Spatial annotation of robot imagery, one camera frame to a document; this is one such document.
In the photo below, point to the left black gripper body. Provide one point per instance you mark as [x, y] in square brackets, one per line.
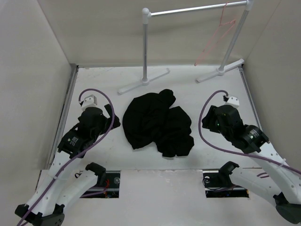
[105, 124]

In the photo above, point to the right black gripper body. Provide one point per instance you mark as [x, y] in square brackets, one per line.
[222, 130]

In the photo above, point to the black trousers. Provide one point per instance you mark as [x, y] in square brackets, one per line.
[151, 118]

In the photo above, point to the pink wire hanger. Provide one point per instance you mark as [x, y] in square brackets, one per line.
[222, 30]

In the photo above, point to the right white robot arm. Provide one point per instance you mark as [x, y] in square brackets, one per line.
[283, 189]

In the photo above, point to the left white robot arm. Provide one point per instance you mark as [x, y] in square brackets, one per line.
[48, 205]

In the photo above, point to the white clothes rack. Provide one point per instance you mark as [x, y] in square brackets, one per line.
[220, 71]

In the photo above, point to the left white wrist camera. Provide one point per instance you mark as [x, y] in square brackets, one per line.
[89, 101]

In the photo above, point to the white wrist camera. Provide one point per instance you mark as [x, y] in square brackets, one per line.
[231, 100]
[89, 101]

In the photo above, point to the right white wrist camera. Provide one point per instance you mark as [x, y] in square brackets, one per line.
[231, 100]

